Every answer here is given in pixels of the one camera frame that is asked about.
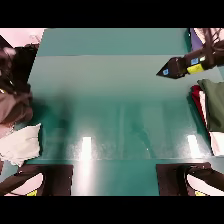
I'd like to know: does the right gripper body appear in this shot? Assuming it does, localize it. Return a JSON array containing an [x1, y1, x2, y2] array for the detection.
[[167, 56, 191, 80]]

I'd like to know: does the red garment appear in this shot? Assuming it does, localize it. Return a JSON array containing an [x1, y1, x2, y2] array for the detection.
[[190, 84, 210, 129]]

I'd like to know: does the dark green garment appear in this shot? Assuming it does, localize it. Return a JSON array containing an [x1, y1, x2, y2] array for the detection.
[[196, 78, 224, 133]]

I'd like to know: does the white garment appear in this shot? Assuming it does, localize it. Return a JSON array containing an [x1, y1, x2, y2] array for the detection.
[[198, 89, 224, 157], [0, 122, 43, 167]]

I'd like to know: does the black garment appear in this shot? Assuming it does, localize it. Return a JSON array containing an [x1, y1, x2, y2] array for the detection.
[[0, 44, 40, 96]]

